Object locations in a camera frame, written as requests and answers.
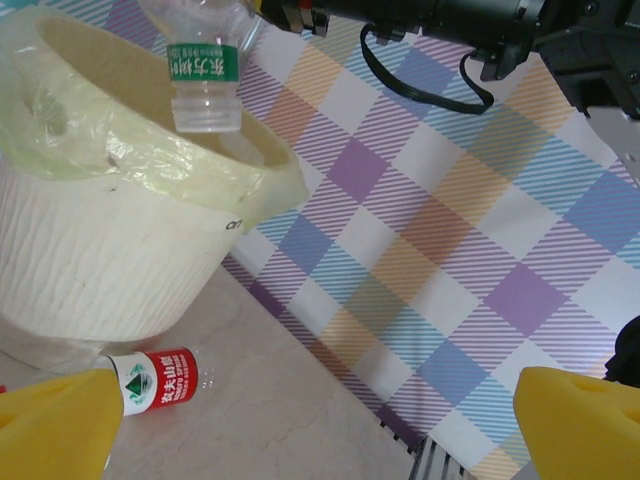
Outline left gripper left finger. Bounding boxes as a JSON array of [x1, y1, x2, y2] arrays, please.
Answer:
[[0, 367, 125, 480]]

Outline green label clear bottle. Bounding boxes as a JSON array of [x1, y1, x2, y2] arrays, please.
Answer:
[[137, 0, 261, 134]]

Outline red white label water bottle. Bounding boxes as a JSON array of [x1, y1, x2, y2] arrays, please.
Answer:
[[94, 344, 221, 419]]

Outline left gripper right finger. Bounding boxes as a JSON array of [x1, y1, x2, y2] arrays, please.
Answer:
[[513, 364, 640, 480]]

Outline cream ribbed plastic bin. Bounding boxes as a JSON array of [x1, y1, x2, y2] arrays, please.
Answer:
[[0, 9, 309, 371]]

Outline thin black right gripper cable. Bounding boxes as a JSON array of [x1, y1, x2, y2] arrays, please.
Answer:
[[359, 22, 496, 115]]

